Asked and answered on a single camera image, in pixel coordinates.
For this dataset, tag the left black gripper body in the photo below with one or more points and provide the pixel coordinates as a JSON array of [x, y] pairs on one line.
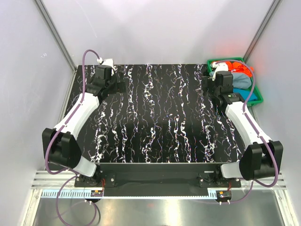
[[114, 87]]

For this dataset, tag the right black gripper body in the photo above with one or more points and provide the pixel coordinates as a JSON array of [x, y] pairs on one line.
[[207, 82]]

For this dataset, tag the grey-blue t shirt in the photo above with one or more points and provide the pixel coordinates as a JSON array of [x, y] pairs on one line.
[[241, 81]]

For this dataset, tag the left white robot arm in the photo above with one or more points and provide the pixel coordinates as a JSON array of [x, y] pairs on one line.
[[60, 144]]

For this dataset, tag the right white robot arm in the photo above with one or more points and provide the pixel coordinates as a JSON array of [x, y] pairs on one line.
[[262, 158]]

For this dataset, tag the teal blue t shirt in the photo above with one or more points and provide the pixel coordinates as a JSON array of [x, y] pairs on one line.
[[245, 94]]

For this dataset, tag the orange t shirt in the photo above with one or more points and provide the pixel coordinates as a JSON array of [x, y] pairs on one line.
[[238, 67]]

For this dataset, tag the right small connector box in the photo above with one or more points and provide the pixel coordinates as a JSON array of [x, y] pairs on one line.
[[223, 196]]

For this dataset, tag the small connector box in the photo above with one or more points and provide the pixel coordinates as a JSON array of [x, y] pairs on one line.
[[223, 196], [97, 193]]

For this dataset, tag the left small connector box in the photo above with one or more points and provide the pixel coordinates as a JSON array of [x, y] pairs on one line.
[[97, 193]]

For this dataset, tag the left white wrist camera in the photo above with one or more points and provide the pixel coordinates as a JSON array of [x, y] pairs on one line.
[[105, 63]]

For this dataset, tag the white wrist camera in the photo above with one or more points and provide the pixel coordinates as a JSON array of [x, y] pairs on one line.
[[105, 63], [218, 67]]

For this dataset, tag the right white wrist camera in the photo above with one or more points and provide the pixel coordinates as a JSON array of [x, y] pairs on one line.
[[218, 67]]

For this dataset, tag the left aluminium corner post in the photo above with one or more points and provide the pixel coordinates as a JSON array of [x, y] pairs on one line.
[[54, 32]]

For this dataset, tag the aluminium corner post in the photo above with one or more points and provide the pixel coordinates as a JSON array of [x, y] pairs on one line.
[[54, 32], [262, 27]]

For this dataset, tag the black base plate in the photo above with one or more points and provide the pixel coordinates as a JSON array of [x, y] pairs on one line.
[[157, 180]]

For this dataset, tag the right aluminium corner post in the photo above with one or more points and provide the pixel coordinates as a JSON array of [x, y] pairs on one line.
[[262, 27]]

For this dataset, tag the aluminium rail frame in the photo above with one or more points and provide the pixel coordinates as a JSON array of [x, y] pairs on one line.
[[43, 180]]

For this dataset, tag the white slotted cable duct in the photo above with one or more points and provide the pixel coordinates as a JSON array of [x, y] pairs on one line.
[[86, 193]]

